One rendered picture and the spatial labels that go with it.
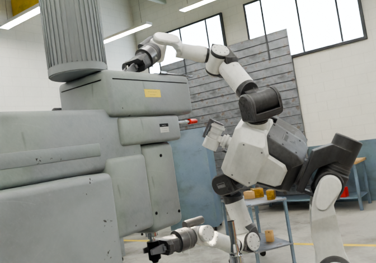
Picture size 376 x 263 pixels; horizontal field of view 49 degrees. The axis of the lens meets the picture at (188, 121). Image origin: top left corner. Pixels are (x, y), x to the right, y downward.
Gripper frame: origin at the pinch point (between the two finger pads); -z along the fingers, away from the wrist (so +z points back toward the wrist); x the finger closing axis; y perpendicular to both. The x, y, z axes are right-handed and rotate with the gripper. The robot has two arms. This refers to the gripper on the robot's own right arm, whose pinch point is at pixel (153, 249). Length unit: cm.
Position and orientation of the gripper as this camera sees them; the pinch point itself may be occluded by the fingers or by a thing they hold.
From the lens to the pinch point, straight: 166.3
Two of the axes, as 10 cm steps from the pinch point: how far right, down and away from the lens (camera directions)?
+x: 6.2, -1.4, -7.7
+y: 1.5, 9.9, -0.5
